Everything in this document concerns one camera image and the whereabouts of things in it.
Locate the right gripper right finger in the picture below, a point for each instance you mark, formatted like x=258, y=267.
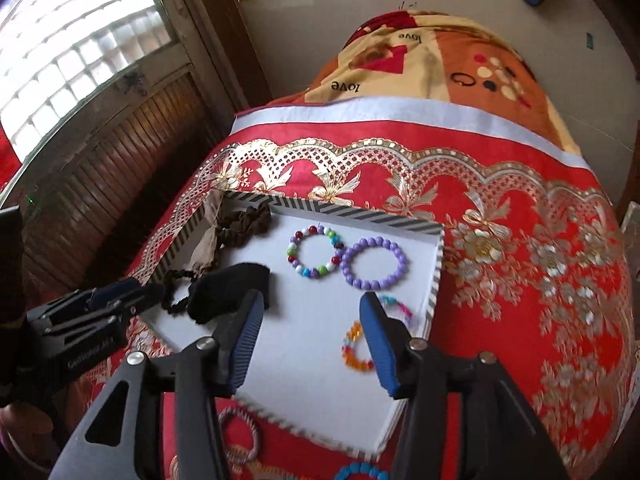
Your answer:
x=400, y=360

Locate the brown velvet scrunchie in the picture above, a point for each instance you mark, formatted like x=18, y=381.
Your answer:
x=234, y=229

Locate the red paper window decoration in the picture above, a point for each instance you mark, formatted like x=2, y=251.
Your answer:
x=9, y=162

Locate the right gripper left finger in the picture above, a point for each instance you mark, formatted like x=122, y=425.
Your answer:
x=236, y=337

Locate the red floral bedspread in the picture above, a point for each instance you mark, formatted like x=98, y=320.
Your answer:
x=534, y=263

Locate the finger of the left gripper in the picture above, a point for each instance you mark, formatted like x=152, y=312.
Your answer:
x=73, y=346
x=127, y=295

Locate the orange love patterned blanket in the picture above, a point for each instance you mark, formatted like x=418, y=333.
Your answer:
x=441, y=57

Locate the window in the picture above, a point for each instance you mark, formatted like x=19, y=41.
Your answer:
x=57, y=53

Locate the black fabric pouch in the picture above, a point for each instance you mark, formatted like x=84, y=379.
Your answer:
x=222, y=291

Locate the left hand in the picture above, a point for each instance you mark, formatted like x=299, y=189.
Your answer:
x=30, y=429

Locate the striped white shallow tray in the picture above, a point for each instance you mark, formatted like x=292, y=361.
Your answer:
x=297, y=378

